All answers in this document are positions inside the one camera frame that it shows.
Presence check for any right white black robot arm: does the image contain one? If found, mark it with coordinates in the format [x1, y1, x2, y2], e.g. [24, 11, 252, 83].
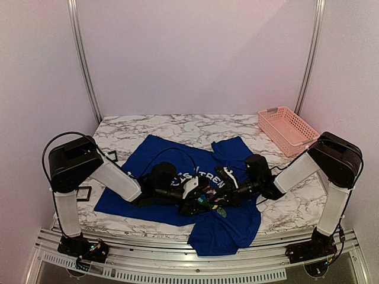
[216, 131, 364, 258]

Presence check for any aluminium front rail frame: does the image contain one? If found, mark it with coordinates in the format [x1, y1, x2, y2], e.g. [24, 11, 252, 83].
[25, 228, 370, 283]

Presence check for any right aluminium corner post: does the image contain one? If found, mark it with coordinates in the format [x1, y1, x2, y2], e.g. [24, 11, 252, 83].
[294, 0, 326, 116]

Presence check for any blue printed t-shirt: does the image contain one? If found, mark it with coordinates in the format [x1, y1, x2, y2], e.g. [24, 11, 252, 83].
[94, 135, 261, 257]

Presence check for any silver round brooch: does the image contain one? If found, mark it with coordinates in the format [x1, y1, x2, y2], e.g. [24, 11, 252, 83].
[216, 207, 227, 218]

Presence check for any left aluminium corner post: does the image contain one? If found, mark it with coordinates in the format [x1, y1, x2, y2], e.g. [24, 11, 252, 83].
[68, 0, 102, 124]

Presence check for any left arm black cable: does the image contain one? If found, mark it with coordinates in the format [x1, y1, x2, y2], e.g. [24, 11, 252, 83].
[41, 131, 199, 184]

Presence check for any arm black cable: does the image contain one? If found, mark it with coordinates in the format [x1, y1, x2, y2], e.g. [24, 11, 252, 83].
[254, 165, 297, 206]
[41, 131, 199, 184]

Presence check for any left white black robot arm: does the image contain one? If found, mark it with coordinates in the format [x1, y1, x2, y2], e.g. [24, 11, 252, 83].
[42, 135, 208, 257]

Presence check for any pink perforated plastic basket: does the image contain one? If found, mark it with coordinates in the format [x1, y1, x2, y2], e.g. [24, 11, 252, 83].
[258, 106, 320, 157]

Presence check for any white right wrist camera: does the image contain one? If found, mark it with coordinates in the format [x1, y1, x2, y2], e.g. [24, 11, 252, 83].
[215, 166, 239, 189]

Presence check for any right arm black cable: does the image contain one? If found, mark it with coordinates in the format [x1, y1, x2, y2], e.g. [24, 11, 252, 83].
[254, 165, 297, 206]

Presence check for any aluminium corner post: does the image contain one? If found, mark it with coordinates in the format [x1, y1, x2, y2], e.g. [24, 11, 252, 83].
[294, 0, 326, 116]
[68, 0, 102, 124]

